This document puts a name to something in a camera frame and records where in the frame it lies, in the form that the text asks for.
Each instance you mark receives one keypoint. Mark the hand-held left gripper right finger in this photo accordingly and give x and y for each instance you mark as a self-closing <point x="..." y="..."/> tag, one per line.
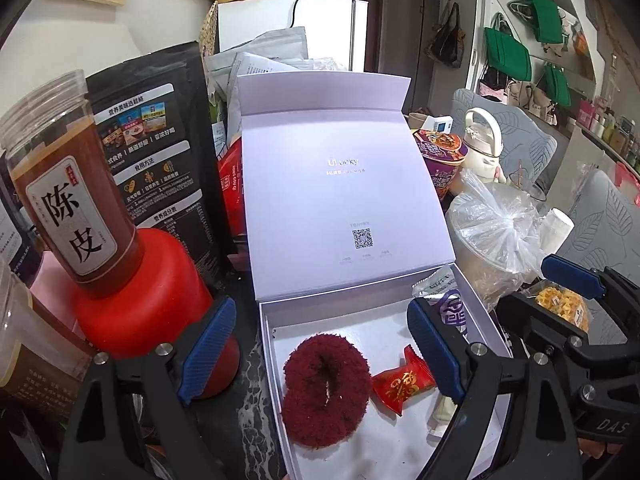
<point x="432" y="350"/>

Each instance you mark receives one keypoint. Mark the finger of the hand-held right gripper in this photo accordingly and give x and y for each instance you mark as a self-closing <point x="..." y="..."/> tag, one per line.
<point x="520" y="320"/>
<point x="575" y="276"/>

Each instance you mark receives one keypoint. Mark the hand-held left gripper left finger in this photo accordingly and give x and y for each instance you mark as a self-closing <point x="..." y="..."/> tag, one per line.
<point x="210" y="345"/>

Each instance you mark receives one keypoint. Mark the purple white snack packet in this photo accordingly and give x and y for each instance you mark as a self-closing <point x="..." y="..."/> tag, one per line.
<point x="452" y="310"/>

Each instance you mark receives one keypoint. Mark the red gold candy packet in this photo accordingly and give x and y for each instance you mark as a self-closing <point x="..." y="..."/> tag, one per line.
<point x="400" y="385"/>

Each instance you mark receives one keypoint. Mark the cream squeeze tube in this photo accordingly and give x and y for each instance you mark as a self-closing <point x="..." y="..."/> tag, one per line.
<point x="445" y="412"/>

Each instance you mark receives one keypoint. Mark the dark red fuzzy scrunchie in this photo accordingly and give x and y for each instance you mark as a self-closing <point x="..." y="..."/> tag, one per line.
<point x="305" y="410"/>

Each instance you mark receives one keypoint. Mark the white gift box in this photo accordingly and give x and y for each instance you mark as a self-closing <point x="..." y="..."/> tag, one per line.
<point x="325" y="185"/>

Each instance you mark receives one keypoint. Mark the yellow waffle cookie bag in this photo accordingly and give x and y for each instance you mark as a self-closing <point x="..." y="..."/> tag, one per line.
<point x="565" y="305"/>

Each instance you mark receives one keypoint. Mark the grey covered dining chair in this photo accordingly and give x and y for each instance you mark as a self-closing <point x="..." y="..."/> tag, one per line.
<point x="600" y="220"/>
<point x="525" y="145"/>

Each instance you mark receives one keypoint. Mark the red canister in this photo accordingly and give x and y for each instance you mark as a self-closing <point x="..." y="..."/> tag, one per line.
<point x="150" y="285"/>

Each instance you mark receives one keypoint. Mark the clear plastic bag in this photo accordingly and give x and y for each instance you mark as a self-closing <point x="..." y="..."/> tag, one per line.
<point x="495" y="230"/>

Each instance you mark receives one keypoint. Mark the pink plastic bag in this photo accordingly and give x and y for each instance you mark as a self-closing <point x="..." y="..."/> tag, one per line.
<point x="627" y="185"/>

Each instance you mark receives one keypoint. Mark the clear glass cup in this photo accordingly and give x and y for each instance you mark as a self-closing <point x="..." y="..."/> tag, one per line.
<point x="522" y="182"/>

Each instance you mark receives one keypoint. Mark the row of cosmetic bottles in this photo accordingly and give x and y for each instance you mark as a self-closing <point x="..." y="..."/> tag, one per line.
<point x="610" y="127"/>

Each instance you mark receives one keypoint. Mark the cream thermos bottle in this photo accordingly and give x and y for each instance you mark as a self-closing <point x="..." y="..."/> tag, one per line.
<point x="480" y="155"/>

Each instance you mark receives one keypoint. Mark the red snack packet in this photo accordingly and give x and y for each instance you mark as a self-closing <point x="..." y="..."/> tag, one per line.
<point x="231" y="180"/>

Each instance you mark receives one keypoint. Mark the purple instant noodle cup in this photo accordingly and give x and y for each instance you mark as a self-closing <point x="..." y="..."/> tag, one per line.
<point x="440" y="160"/>

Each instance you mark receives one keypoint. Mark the cluster of clear spice jars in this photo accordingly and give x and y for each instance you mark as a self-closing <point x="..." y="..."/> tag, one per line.
<point x="30" y="360"/>

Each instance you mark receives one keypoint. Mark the green tote bag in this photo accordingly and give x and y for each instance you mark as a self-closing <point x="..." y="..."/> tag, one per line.
<point x="507" y="57"/>
<point x="545" y="15"/>
<point x="557" y="82"/>

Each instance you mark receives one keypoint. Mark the small white box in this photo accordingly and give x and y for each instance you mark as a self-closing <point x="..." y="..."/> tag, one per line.
<point x="440" y="124"/>

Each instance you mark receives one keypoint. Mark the clear jar with label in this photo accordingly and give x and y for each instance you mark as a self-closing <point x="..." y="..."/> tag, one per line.
<point x="75" y="170"/>

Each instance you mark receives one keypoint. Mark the black printed pouch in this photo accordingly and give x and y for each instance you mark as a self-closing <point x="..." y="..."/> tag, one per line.
<point x="150" y="110"/>

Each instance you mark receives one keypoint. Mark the black handbag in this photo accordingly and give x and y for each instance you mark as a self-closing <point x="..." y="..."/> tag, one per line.
<point x="447" y="42"/>

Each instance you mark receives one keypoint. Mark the grey foil pouch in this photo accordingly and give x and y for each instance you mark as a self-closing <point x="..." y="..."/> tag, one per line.
<point x="240" y="67"/>
<point x="280" y="42"/>

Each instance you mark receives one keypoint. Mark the brown door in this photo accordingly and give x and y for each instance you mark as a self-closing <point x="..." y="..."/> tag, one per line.
<point x="375" y="35"/>

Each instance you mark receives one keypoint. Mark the woven straw mat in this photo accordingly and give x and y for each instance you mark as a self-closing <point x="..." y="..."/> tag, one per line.
<point x="207" y="30"/>

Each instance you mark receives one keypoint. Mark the white fridge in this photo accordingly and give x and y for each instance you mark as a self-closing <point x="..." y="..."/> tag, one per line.
<point x="260" y="25"/>

